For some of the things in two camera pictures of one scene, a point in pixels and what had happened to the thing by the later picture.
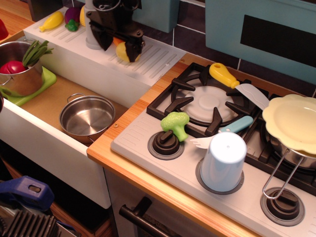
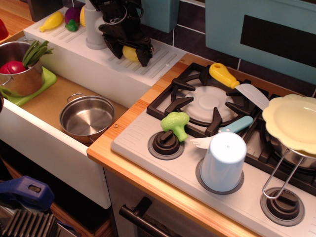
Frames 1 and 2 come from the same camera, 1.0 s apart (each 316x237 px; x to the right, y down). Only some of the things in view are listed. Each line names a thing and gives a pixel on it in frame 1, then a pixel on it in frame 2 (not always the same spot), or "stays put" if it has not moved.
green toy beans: x=36 y=51 stays put
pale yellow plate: x=291 y=120 stays put
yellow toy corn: x=82 y=17 stays put
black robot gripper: x=110 y=18 to x=122 y=27
